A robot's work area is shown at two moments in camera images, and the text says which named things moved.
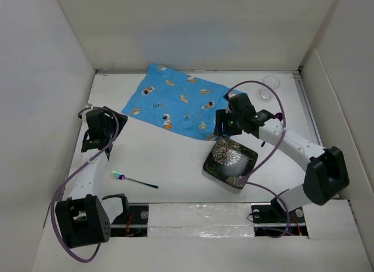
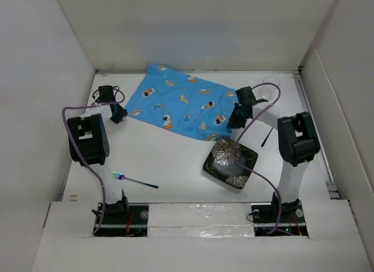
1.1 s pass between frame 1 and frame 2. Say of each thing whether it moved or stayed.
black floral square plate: stayed
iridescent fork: stayed
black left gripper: moved
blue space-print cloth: stayed
